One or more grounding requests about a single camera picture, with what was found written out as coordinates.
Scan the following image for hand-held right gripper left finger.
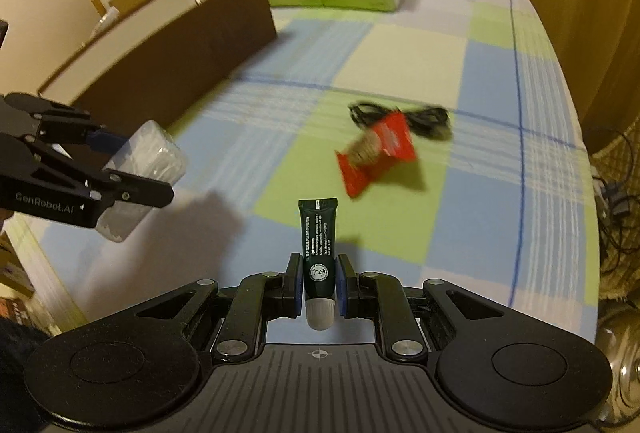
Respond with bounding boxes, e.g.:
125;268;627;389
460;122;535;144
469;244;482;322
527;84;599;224
135;252;305;366

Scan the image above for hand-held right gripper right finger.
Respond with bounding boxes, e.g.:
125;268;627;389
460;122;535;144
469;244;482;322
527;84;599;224
336;254;506;366

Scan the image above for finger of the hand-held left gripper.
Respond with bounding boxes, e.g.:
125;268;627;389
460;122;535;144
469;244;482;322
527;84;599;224
2;93;126;154
0;133;175;208

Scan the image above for clear box of floss picks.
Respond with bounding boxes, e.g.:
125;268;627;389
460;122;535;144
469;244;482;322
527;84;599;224
95;122;188;244

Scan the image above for dark green tube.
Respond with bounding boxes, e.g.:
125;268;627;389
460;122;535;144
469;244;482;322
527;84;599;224
298;197;338;330

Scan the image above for brown box container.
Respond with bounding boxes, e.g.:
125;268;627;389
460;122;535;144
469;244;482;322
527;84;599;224
37;0;278;138

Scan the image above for cluttered shelf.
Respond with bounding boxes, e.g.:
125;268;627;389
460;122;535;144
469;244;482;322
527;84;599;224
0;228;86;336

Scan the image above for red snack packet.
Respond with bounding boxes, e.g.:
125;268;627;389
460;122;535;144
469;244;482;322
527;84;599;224
335;111;418;198

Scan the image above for dark cloth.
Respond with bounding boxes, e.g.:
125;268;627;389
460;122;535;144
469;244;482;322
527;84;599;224
0;317;53;366

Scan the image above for checked tablecloth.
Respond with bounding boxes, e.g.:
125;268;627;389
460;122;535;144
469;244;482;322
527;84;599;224
0;0;601;354

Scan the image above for brown wooden cabinet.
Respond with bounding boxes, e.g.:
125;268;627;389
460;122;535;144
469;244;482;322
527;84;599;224
520;0;640;148

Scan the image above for black cable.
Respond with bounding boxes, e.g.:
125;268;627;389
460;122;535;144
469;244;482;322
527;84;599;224
348;100;453;141

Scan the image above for tangled black cables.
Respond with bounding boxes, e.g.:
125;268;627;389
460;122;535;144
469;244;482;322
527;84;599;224
594;170;640;274

